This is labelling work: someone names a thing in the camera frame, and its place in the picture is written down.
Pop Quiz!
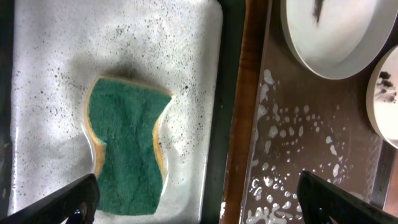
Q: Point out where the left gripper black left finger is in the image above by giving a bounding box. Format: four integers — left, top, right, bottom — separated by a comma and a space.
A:
1, 174, 100, 224

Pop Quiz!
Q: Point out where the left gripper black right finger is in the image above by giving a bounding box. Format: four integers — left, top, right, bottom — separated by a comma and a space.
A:
297, 171, 397, 224

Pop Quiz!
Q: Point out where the green yellow sponge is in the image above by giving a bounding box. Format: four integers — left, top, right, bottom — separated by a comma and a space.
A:
85, 77, 172, 216

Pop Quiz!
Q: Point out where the pink plate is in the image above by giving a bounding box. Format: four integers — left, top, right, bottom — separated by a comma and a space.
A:
366, 46, 397, 148

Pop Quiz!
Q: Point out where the pale green plate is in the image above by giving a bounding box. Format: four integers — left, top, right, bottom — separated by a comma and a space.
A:
280, 0, 397, 80

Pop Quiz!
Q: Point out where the brown serving tray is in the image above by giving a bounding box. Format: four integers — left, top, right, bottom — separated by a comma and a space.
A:
239, 1, 395, 223

